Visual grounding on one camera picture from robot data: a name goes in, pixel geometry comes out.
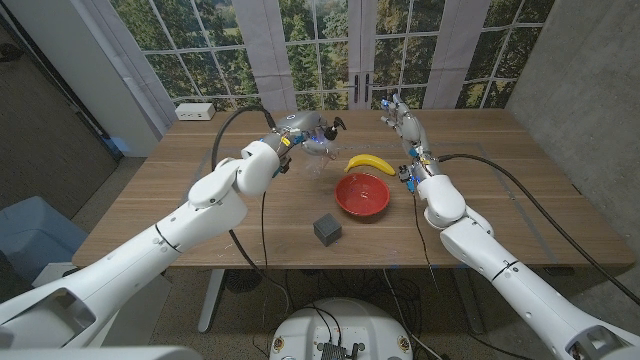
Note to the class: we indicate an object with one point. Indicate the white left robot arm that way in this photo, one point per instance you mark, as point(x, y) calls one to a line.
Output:
point(125, 270)

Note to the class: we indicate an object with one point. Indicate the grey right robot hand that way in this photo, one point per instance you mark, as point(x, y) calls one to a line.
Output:
point(410, 130)

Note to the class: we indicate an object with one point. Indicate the blue-grey storage bin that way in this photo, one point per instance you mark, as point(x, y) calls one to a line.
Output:
point(35, 235)

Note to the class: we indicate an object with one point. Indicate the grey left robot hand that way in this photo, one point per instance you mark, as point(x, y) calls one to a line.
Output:
point(300, 120)

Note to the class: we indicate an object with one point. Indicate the clear dispenser bottle black pump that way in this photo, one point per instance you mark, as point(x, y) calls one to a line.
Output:
point(320, 162)

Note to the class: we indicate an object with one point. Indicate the printed window backdrop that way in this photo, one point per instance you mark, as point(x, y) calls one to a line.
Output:
point(320, 50)

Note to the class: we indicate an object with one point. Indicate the white power strip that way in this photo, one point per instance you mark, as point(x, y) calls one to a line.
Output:
point(195, 111)

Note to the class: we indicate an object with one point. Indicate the black round floor fan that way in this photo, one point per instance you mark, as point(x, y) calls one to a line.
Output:
point(243, 281)

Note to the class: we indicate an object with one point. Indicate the white robot torso base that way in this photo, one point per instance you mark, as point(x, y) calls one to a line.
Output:
point(345, 320)

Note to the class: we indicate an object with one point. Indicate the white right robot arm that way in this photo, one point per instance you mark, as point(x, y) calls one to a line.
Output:
point(500, 270)

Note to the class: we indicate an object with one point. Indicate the grey table leg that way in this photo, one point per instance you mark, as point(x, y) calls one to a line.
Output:
point(470, 310)

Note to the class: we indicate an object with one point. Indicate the red bowl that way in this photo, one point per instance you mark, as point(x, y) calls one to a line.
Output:
point(362, 195)

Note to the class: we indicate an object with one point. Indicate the yellow banana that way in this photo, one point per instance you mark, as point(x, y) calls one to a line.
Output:
point(370, 161)

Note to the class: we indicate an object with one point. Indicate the dark grey block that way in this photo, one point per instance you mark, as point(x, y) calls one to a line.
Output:
point(327, 230)

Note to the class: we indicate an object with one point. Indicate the grey tape outline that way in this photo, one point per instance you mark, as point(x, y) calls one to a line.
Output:
point(460, 145)

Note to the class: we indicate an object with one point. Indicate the white table leg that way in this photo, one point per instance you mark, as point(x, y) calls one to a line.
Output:
point(210, 305)

